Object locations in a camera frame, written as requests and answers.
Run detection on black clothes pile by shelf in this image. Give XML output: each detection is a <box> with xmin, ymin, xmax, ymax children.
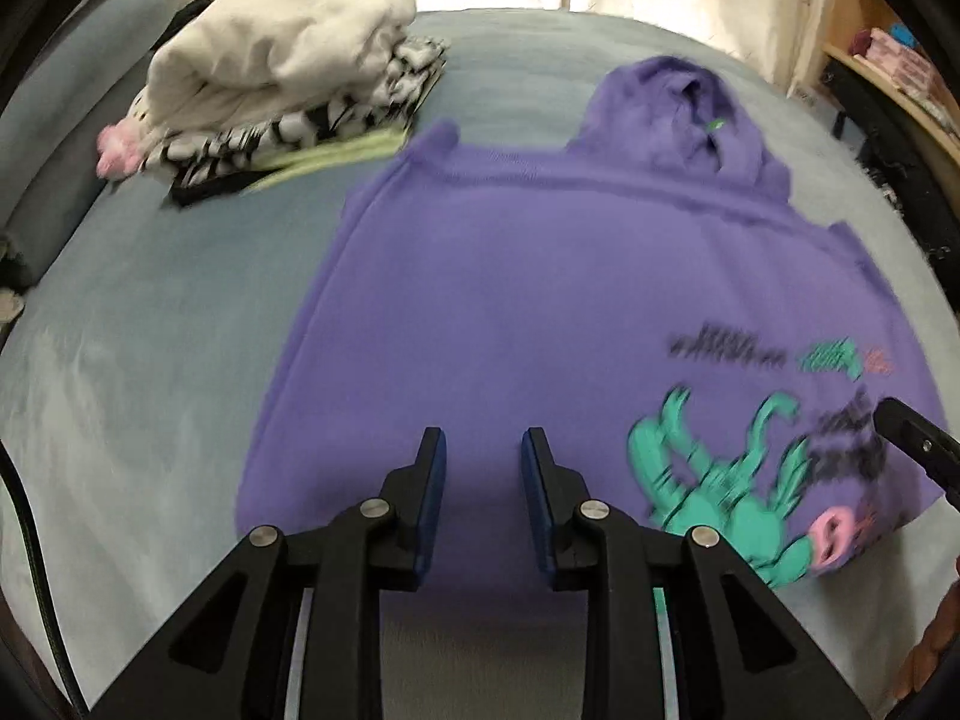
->
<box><xmin>822</xmin><ymin>57</ymin><xmax>958</xmax><ymax>275</ymax></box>

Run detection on black white patterned folded garment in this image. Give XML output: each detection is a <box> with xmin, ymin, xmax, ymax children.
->
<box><xmin>139</xmin><ymin>36</ymin><xmax>449</xmax><ymax>208</ymax></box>

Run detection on pink boxes on shelf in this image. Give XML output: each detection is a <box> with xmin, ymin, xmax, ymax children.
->
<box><xmin>850</xmin><ymin>28</ymin><xmax>940</xmax><ymax>96</ymax></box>

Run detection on grey-blue pillow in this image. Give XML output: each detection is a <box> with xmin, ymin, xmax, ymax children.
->
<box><xmin>2</xmin><ymin>0</ymin><xmax>179</xmax><ymax>288</ymax></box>

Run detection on purple zip hoodie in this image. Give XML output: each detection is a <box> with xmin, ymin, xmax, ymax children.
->
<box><xmin>236</xmin><ymin>57</ymin><xmax>942</xmax><ymax>595</ymax></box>

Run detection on black cable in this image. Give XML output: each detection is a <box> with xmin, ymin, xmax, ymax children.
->
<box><xmin>0</xmin><ymin>442</ymin><xmax>88</xmax><ymax>714</ymax></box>

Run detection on wooden shelf unit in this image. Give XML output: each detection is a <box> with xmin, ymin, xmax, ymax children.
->
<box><xmin>823</xmin><ymin>0</ymin><xmax>958</xmax><ymax>163</ymax></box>

